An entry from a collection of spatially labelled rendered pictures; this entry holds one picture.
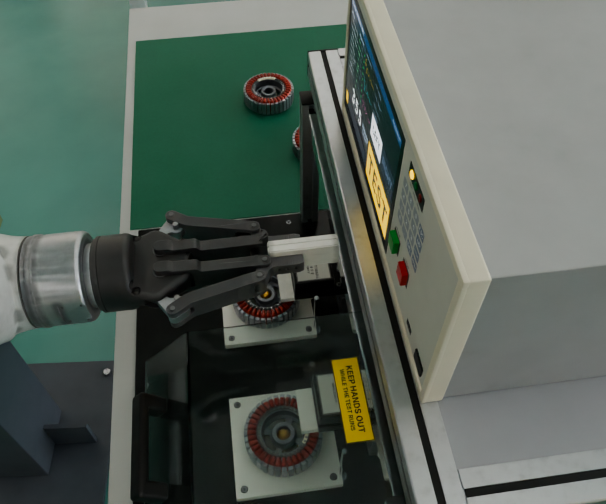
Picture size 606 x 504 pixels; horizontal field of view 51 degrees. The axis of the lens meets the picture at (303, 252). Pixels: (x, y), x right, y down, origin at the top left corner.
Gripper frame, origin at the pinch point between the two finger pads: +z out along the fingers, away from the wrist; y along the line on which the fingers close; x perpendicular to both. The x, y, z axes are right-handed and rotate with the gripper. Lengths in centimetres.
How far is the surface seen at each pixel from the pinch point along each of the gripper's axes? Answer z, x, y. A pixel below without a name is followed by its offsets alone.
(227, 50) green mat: -5, -44, -96
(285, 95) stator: 6, -40, -73
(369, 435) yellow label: 4.7, -11.7, 15.2
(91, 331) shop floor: -56, -118, -67
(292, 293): 0.7, -35.3, -18.3
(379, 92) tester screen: 9.5, 9.1, -12.2
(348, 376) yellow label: 3.7, -11.8, 8.5
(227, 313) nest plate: -10.2, -40.1, -19.0
